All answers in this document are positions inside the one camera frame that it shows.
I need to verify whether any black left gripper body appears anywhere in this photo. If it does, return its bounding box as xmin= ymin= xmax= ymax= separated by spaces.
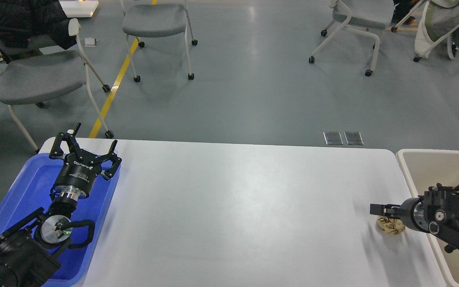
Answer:
xmin=53 ymin=149 xmax=102 ymax=199

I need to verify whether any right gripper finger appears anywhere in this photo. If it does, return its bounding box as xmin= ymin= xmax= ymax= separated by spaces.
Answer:
xmin=370 ymin=204 xmax=401 ymax=218

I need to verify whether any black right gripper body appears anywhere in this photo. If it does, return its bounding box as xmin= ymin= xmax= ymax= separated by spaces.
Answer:
xmin=397 ymin=197 xmax=430 ymax=233

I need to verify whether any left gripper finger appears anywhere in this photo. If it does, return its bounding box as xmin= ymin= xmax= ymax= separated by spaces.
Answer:
xmin=93 ymin=140 xmax=122 ymax=180
xmin=49 ymin=122 xmax=82 ymax=159

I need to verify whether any brown paper ball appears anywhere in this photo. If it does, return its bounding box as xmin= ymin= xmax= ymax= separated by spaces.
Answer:
xmin=377 ymin=216 xmax=406 ymax=236

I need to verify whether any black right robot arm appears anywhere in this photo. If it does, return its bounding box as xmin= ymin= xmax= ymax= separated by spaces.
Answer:
xmin=370 ymin=183 xmax=459 ymax=253

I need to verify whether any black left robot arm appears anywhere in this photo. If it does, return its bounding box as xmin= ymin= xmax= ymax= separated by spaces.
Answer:
xmin=0 ymin=125 xmax=122 ymax=287

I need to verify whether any blue plastic tray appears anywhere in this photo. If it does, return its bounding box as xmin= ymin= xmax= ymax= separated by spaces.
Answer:
xmin=0 ymin=154 xmax=120 ymax=287

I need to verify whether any beige plastic bin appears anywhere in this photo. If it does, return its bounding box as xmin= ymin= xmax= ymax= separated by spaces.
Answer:
xmin=396 ymin=149 xmax=459 ymax=287

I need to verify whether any right floor socket plate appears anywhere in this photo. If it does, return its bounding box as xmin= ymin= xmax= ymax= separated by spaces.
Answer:
xmin=344 ymin=132 xmax=364 ymax=145

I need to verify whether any grey chair near left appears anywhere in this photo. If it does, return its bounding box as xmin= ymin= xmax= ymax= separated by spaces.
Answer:
xmin=0 ymin=18 xmax=114 ymax=152

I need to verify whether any grey chair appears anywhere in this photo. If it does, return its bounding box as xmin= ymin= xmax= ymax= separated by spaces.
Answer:
xmin=0 ymin=18 xmax=114 ymax=152
xmin=308 ymin=0 xmax=395 ymax=77
xmin=120 ymin=0 xmax=198 ymax=83

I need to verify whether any small box on floor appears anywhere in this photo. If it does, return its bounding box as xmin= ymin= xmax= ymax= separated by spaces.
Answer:
xmin=84 ymin=37 xmax=98 ymax=47

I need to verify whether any white table top left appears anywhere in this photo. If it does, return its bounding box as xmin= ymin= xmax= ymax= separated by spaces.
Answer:
xmin=59 ymin=0 xmax=100 ymax=18

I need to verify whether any black jacket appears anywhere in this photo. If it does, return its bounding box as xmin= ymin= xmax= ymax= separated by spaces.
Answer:
xmin=0 ymin=0 xmax=76 ymax=49

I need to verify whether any grey chair top middle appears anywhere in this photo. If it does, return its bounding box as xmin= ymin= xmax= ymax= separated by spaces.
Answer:
xmin=120 ymin=0 xmax=198 ymax=83

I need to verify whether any grey chair top right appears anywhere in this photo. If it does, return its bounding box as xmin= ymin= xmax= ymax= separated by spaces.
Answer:
xmin=308 ymin=0 xmax=395 ymax=77

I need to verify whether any mesh office chair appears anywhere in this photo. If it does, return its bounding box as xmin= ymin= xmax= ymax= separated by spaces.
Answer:
xmin=390 ymin=0 xmax=459 ymax=62

